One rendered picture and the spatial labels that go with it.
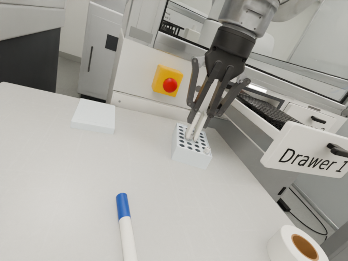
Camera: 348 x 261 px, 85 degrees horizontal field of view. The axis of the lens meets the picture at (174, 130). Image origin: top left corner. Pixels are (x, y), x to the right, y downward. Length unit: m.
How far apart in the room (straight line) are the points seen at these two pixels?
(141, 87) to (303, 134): 0.43
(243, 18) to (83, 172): 0.36
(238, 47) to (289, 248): 0.32
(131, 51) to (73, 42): 3.44
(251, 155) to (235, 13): 0.66
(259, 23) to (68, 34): 3.75
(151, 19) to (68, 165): 0.40
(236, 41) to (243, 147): 0.56
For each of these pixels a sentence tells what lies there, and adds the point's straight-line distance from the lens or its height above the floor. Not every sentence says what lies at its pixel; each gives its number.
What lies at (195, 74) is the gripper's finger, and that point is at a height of 0.94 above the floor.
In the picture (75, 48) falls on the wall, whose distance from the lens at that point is 4.00.
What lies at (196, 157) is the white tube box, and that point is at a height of 0.79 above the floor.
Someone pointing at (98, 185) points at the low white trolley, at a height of 0.76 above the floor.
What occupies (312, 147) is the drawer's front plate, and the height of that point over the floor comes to 0.89.
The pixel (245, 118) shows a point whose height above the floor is 0.87.
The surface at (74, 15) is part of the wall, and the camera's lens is 3.94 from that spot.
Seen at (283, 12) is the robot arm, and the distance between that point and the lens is 0.53.
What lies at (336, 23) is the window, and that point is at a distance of 0.90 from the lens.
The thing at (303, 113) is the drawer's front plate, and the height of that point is 0.91.
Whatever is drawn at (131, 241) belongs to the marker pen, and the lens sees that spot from 0.26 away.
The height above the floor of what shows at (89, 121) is 0.78.
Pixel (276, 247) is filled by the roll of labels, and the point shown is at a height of 0.78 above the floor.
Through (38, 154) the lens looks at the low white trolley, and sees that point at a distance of 0.37.
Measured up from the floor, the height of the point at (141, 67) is 0.89.
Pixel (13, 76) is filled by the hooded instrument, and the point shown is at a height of 0.65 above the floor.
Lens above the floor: 0.99
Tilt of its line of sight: 25 degrees down
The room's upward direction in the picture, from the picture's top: 22 degrees clockwise
